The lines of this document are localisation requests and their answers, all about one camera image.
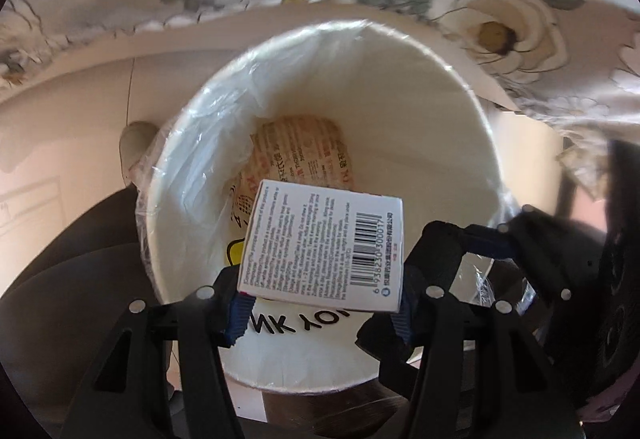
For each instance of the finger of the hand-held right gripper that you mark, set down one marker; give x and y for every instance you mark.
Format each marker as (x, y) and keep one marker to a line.
(375, 344)
(445, 244)

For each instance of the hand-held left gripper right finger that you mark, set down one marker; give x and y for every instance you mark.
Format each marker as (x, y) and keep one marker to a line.
(403, 314)

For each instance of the grey slipper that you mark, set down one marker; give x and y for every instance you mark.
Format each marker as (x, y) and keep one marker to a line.
(137, 144)

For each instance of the white paper waste bin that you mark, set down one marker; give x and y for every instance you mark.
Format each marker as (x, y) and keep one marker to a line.
(425, 119)

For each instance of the white barcode carton box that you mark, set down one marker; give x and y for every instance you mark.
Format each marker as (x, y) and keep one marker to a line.
(320, 244)

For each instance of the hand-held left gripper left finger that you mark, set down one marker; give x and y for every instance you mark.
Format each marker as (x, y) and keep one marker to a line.
(239, 314)

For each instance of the orange printed wrapper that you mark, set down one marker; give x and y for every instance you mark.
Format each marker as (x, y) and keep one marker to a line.
(300, 154)

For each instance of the clear plastic bin liner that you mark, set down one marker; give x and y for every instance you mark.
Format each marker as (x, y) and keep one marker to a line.
(200, 159)

